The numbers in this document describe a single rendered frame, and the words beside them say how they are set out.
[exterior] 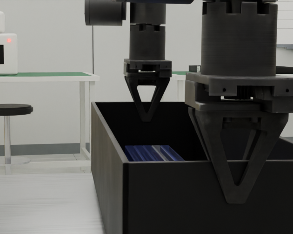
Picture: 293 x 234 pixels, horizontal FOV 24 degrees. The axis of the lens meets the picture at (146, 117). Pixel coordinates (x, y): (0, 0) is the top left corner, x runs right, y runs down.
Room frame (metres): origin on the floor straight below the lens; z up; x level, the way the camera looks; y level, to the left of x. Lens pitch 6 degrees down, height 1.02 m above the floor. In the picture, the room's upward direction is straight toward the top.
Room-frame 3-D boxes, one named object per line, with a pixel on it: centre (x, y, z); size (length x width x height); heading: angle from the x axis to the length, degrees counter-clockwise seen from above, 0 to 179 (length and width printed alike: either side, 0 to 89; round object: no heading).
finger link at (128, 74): (1.09, 0.00, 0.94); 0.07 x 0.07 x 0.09; 7
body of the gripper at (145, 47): (1.08, 0.00, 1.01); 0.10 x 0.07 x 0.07; 7
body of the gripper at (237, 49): (0.52, -0.07, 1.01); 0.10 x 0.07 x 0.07; 7
